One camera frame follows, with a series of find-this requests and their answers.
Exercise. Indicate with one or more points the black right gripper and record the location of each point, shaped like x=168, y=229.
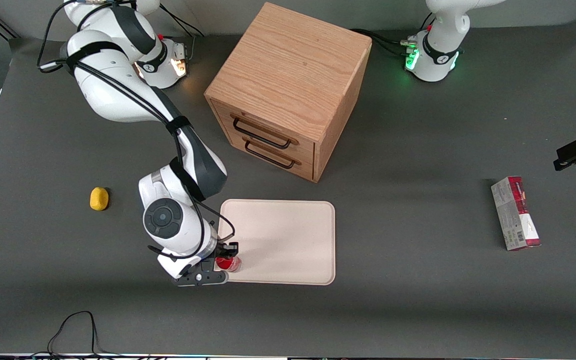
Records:
x=227, y=248

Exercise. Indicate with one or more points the red coke bottle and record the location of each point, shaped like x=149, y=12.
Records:
x=228, y=263

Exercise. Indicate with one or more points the beige plastic tray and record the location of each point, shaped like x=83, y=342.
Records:
x=288, y=235

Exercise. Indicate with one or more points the red and grey carton box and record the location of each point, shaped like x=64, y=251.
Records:
x=516, y=214

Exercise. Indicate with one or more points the yellow lemon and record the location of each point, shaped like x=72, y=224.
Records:
x=99, y=198

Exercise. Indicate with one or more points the wooden two-drawer cabinet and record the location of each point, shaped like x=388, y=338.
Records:
x=288, y=75

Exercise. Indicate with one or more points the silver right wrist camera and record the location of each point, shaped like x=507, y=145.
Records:
x=200, y=280

